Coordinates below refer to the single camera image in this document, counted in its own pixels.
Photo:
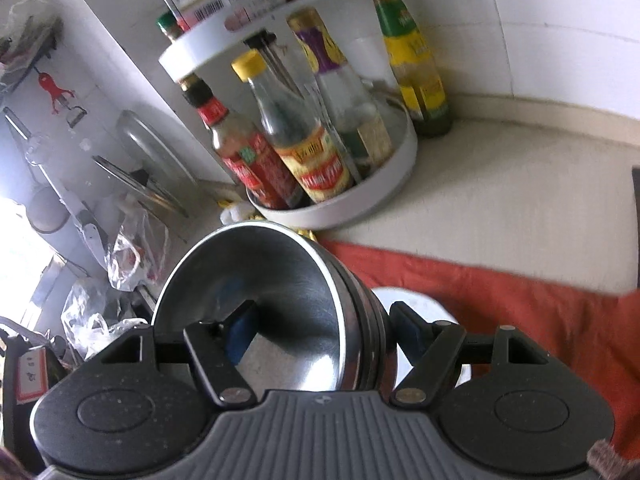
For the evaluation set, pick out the white plate pink flower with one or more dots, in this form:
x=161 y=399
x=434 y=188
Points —
x=425 y=302

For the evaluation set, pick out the clear plastic bag red contents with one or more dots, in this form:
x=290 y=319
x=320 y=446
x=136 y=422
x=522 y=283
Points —
x=132 y=255

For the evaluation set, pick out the purple label clear bottle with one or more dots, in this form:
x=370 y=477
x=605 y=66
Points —
x=325 y=50

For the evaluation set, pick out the black peeler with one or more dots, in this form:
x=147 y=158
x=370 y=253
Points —
x=76 y=117

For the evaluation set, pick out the round mesh strainer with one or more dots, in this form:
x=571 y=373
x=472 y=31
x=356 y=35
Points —
x=47 y=212

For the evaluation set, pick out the red label soy sauce bottle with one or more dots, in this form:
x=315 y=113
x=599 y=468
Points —
x=250 y=165

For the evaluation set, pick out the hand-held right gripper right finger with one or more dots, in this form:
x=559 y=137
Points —
x=407 y=327

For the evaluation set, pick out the large glass pot lid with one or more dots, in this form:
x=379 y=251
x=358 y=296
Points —
x=150 y=145

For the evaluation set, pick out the steel bowl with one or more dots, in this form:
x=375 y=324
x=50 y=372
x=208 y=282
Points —
x=386 y=355
x=280 y=280
x=366 y=360

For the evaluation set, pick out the green cap spice jar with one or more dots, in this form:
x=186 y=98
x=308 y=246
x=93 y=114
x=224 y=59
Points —
x=169 y=25

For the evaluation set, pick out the yellow cap vinegar bottle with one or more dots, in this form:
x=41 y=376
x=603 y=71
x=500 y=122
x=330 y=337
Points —
x=310 y=160

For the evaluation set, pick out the small white yellow object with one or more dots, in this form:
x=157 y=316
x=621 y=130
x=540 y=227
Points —
x=231 y=214

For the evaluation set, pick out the red cloth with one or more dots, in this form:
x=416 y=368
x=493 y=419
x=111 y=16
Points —
x=525 y=310

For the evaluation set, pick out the white two-tier turntable rack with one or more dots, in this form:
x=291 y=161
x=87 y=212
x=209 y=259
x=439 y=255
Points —
x=380 y=180

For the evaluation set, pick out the black wall shelf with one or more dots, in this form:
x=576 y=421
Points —
x=35 y=60

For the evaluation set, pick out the black appliance red label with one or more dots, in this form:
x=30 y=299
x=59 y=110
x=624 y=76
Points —
x=20 y=350

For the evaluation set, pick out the white rimmed glass lid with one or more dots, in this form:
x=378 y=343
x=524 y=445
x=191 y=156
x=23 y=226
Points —
x=135 y=180

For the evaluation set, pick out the crumpled clear plastic bag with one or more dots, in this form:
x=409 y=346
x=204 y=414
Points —
x=90 y=320

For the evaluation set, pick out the green yellow label bottle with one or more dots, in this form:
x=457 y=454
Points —
x=415 y=75

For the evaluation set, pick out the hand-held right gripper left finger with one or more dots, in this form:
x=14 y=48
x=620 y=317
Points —
x=240 y=332

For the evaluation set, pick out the red peeler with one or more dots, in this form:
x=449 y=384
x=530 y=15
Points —
x=50 y=87

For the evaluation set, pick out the yellow chenille mat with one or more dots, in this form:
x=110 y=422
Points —
x=306 y=234

